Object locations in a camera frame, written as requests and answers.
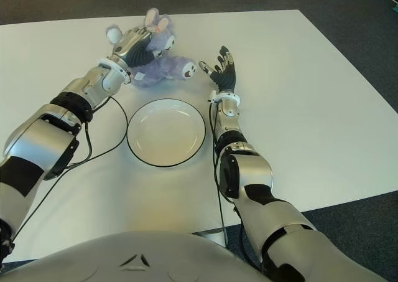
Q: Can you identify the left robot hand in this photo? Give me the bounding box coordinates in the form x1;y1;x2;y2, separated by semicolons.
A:
111;25;164;68

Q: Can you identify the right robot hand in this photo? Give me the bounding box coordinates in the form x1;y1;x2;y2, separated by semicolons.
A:
198;45;239;93

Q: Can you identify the purple plush bunny doll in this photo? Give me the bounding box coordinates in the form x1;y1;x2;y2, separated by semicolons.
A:
104;7;198;90

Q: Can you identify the white plate black rim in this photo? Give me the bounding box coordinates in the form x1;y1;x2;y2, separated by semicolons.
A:
126;98;206;168

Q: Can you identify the grey metal table leg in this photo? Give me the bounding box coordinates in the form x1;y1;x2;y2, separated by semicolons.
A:
190;227;228;248

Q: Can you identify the silver robot torso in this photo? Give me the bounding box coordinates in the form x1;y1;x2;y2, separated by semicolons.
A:
0;230;272;282

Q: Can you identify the long black left arm cable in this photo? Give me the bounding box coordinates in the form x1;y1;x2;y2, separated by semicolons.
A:
9;96;129;245

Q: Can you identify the long black arm cable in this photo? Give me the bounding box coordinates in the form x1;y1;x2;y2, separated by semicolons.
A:
9;96;129;245
208;103;229;248

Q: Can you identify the short black left arm cable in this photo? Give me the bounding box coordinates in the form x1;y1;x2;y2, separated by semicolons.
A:
63;121;93;172

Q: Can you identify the long black right arm cable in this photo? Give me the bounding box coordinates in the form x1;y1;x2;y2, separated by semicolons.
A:
208;103;229;248

